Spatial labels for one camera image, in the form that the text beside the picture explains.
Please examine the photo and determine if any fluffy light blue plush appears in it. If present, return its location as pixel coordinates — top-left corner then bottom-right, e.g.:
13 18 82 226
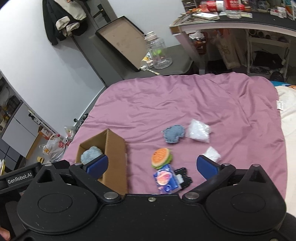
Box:
81 146 103 165

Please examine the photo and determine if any white plastic bag small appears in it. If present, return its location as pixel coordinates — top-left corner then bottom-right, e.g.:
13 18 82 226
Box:
203 147 221 163

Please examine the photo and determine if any black fabric piece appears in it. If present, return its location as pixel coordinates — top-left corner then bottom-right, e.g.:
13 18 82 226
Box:
174 167 193 190

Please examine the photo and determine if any white plastic bag large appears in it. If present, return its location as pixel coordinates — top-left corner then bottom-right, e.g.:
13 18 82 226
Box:
187 119 211 144

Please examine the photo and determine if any blue pink printed pouch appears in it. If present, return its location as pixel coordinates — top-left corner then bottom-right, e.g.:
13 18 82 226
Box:
153 164 181 194

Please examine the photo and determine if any orange burger plush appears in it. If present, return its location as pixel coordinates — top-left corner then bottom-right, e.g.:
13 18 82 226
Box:
151 148 173 169

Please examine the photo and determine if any blue denim plush piece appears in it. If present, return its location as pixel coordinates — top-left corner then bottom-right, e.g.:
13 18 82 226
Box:
163 125 185 144

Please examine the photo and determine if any person's right hand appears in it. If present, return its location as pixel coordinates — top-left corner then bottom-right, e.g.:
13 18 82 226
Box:
0 227 11 241

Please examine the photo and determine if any brown cardboard box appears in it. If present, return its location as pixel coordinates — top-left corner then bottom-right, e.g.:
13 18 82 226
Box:
75 129 128 195

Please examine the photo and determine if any white plastic shopping bag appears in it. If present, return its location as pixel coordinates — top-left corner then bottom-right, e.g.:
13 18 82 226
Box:
42 134 69 163

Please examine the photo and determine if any yellow slipper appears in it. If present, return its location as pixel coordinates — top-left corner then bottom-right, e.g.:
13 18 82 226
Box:
37 157 45 164

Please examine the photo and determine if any pink bed sheet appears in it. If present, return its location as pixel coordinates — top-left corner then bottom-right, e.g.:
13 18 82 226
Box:
64 72 287 195

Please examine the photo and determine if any grey white cabinet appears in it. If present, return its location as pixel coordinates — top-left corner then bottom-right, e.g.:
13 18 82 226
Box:
1 75 46 171

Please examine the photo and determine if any clear plastic water jug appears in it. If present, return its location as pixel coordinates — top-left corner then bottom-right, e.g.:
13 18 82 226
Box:
145 31 173 70

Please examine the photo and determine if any flat cardboard tray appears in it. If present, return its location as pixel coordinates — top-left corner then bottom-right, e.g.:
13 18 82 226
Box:
95 16 147 71

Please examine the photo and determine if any cluttered desk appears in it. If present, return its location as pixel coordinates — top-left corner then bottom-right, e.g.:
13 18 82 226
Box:
169 12 295 75

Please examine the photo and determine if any black jacket on hook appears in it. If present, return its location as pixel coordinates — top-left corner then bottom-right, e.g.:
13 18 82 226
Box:
42 0 88 46

